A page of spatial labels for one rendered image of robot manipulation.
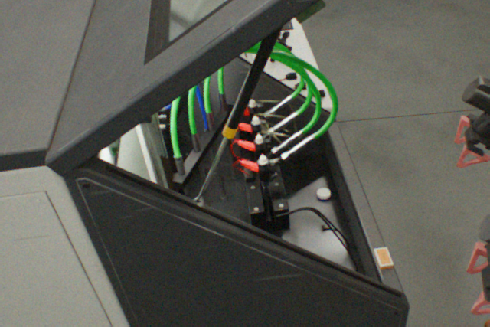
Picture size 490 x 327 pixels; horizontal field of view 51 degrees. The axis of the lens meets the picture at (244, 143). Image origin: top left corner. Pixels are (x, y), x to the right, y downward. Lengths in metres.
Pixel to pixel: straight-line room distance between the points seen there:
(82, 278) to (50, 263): 0.07
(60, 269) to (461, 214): 2.09
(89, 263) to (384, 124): 2.45
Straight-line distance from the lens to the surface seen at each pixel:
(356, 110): 3.25
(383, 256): 1.23
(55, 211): 0.86
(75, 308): 1.06
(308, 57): 1.87
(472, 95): 1.32
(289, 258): 0.96
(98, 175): 0.79
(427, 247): 2.52
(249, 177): 1.36
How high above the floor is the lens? 1.93
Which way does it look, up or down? 40 degrees down
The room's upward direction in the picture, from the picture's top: 7 degrees counter-clockwise
